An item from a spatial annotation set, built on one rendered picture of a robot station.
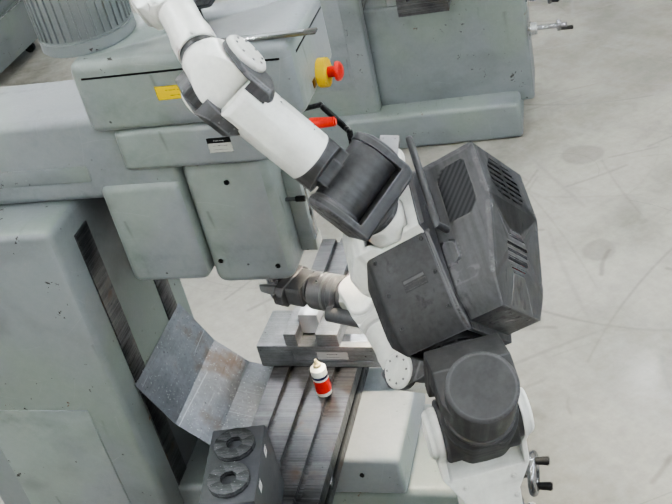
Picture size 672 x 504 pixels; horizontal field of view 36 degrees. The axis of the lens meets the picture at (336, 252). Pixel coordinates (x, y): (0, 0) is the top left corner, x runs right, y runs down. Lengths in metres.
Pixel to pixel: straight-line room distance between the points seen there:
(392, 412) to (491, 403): 1.06
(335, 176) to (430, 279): 0.24
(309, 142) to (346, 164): 0.08
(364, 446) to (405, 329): 0.84
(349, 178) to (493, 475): 0.58
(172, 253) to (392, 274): 0.69
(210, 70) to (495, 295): 0.58
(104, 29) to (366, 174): 0.70
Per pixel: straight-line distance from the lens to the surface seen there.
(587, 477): 3.52
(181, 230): 2.25
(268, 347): 2.68
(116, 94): 2.11
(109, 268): 2.46
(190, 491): 2.79
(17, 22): 8.10
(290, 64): 1.96
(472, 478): 1.86
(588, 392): 3.80
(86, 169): 2.26
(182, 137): 2.12
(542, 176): 5.00
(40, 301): 2.38
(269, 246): 2.23
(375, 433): 2.57
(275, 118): 1.63
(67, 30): 2.13
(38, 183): 2.34
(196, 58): 1.65
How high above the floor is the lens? 2.60
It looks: 33 degrees down
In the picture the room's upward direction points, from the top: 14 degrees counter-clockwise
